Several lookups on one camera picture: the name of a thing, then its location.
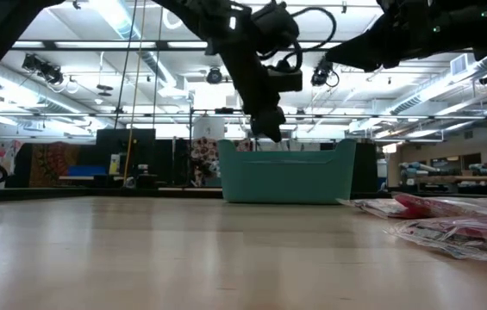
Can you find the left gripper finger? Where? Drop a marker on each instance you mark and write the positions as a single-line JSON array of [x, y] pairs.
[[275, 125], [257, 121]]

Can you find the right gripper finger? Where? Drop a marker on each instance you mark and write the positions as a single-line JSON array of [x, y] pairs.
[[374, 63], [368, 41]]

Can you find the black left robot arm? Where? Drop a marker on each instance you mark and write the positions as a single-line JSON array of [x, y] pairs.
[[191, 13]]

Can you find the white air vent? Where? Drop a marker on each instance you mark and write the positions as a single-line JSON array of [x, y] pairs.
[[458, 64]]

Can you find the teal plastic basket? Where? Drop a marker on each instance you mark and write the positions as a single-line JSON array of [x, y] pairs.
[[286, 181]]

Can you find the wooden workbench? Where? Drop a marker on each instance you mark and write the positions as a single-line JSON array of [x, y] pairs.
[[463, 178]]

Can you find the yellow box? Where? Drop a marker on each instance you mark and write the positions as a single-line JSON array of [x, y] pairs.
[[114, 163]]

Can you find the blue box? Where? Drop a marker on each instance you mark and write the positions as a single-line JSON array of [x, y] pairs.
[[83, 171]]

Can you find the patterned orange tapestry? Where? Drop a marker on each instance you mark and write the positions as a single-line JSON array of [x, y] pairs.
[[53, 163]]

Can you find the black overhead camera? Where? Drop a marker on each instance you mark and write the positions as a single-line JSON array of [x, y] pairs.
[[214, 76]]

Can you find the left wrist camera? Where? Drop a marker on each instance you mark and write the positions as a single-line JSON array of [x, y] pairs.
[[288, 82]]

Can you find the black ceiling camera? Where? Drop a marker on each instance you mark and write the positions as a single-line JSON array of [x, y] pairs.
[[320, 75], [42, 69]]

